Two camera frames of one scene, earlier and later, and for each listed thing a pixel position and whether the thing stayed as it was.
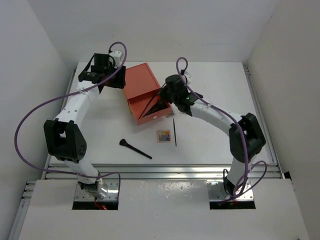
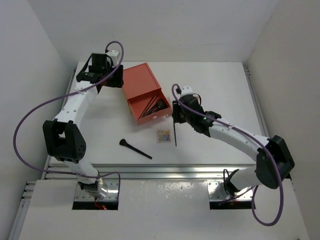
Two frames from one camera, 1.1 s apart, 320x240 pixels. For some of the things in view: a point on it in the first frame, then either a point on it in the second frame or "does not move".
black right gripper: (163, 94) to (176, 108)
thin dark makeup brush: (145, 107) does not move
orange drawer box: (142, 89) does not move
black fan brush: (158, 105) does not move
